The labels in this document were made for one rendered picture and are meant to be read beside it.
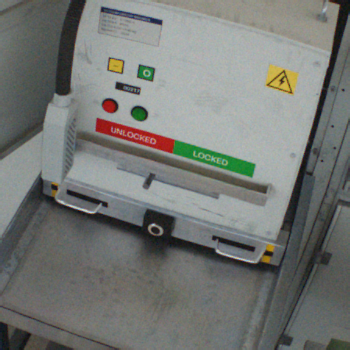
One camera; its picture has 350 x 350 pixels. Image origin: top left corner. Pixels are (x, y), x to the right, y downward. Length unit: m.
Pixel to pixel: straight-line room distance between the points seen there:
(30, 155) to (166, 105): 0.74
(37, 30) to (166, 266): 0.61
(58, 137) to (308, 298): 1.03
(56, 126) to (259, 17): 0.43
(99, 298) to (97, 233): 0.18
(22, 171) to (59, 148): 0.73
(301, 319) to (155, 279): 0.79
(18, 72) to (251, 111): 0.60
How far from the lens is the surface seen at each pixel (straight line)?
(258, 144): 1.41
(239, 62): 1.32
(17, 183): 2.17
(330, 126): 1.77
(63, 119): 1.38
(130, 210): 1.58
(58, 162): 1.43
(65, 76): 1.34
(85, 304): 1.47
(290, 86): 1.32
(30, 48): 1.71
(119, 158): 1.47
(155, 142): 1.47
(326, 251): 2.00
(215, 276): 1.56
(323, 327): 2.25
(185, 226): 1.57
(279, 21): 1.33
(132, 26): 1.34
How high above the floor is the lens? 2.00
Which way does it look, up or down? 41 degrees down
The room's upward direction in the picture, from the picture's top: 10 degrees clockwise
